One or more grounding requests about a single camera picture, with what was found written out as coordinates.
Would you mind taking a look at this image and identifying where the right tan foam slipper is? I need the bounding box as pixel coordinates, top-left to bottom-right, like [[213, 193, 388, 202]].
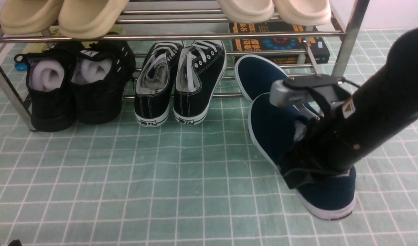
[[58, 0, 129, 39]]

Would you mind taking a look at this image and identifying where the left tan foam slipper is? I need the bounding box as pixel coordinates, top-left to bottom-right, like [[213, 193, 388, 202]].
[[0, 0, 63, 35]]

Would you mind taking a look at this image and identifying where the right black mesh sneaker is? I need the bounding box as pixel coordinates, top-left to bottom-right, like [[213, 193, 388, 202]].
[[70, 40, 136, 124]]

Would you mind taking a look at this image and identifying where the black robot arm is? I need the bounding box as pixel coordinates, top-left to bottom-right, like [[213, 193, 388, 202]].
[[270, 28, 418, 189]]

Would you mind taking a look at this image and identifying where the left black canvas sneaker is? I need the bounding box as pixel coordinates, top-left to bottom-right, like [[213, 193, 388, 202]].
[[134, 40, 185, 127]]

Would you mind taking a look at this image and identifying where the black mesh sneaker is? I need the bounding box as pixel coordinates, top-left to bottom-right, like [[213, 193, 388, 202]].
[[14, 41, 84, 133], [70, 40, 136, 124]]

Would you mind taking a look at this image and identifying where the black canvas sneaker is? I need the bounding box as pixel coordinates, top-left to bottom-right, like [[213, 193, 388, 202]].
[[173, 40, 227, 125], [134, 40, 185, 127]]

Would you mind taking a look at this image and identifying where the right black canvas sneaker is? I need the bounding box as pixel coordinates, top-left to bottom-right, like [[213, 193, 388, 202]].
[[173, 40, 227, 125]]

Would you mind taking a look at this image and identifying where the left cream foam slipper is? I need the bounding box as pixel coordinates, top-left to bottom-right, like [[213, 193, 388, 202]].
[[216, 0, 274, 23]]

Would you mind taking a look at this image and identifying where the right cream foam slipper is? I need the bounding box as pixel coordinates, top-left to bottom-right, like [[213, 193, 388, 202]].
[[273, 0, 331, 26]]

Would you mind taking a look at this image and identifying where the cream foam slipper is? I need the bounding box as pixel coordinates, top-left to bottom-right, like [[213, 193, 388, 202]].
[[216, 0, 274, 23], [273, 0, 331, 26]]

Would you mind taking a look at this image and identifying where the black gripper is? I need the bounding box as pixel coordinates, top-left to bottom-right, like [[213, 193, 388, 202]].
[[277, 118, 349, 190]]

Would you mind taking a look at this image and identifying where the navy slip-on shoe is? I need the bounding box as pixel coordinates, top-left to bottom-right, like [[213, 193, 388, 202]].
[[234, 55, 288, 103], [248, 93, 357, 221]]

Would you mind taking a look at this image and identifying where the tan foam slipper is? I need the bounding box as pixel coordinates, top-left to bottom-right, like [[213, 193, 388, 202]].
[[58, 0, 129, 39], [0, 0, 63, 35]]

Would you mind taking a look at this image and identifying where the left black mesh sneaker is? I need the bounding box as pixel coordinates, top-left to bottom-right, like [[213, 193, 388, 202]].
[[14, 41, 84, 133]]

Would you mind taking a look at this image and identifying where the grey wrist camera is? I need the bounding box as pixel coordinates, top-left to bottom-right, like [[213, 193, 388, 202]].
[[269, 74, 346, 110]]

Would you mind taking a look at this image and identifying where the silver metal shoe rack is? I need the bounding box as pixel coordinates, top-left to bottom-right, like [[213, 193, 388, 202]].
[[0, 0, 369, 132]]

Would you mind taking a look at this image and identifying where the black object at bottom edge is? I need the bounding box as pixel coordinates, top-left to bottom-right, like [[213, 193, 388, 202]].
[[0, 239, 23, 246]]

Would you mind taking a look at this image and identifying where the blue object behind rack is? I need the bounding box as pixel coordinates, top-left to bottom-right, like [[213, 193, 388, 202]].
[[14, 54, 28, 71]]

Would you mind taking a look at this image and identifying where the black box with orange print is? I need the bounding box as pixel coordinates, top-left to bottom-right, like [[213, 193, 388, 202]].
[[229, 21, 330, 65]]

